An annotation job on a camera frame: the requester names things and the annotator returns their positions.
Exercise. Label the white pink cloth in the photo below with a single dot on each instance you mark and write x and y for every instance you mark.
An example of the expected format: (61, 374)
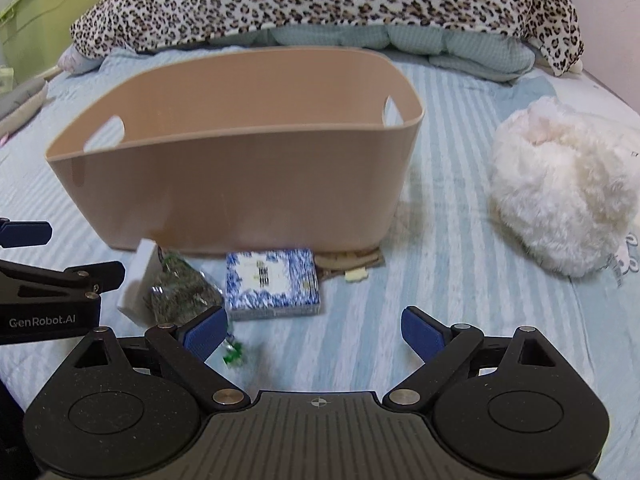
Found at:
(75, 62)

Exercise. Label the white fluffy plush toy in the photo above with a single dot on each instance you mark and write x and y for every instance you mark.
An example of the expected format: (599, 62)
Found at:
(560, 185)

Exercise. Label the striped light blue bedsheet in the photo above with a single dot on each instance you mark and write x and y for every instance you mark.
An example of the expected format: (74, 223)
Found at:
(450, 310)

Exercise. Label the blue white patterned box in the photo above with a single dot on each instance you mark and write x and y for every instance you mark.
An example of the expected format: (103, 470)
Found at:
(272, 285)

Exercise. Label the brown cardboard piece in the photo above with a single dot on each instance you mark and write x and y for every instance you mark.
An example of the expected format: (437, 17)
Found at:
(350, 259)

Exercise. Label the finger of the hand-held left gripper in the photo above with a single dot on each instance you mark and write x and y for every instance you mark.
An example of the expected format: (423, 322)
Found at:
(65, 277)
(25, 234)

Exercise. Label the bag of dried green herbs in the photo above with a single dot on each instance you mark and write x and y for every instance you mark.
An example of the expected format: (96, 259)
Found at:
(180, 290)

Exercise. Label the green white candy wrapper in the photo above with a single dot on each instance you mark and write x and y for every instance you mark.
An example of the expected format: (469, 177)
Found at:
(234, 352)

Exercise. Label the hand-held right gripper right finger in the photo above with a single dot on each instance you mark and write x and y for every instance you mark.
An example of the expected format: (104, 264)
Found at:
(422, 336)

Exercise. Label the beige plastic basket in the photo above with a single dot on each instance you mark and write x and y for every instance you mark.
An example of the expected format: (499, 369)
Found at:
(240, 185)

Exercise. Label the small white box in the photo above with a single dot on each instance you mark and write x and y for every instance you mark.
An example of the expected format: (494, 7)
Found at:
(142, 270)

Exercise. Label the light blue folded quilt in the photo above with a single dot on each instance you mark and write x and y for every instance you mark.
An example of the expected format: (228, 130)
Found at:
(465, 55)

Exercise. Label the grey cloth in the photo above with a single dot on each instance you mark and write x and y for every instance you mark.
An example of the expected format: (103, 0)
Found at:
(20, 105)

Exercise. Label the white printed cloth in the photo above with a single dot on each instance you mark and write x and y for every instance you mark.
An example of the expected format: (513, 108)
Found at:
(625, 262)

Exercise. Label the green plastic storage box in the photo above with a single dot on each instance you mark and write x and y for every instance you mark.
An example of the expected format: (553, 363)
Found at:
(30, 35)

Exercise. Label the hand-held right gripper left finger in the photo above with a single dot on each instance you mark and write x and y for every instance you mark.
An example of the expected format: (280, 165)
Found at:
(206, 334)

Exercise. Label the small cream piece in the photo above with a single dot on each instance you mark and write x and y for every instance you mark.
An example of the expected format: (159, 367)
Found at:
(356, 275)

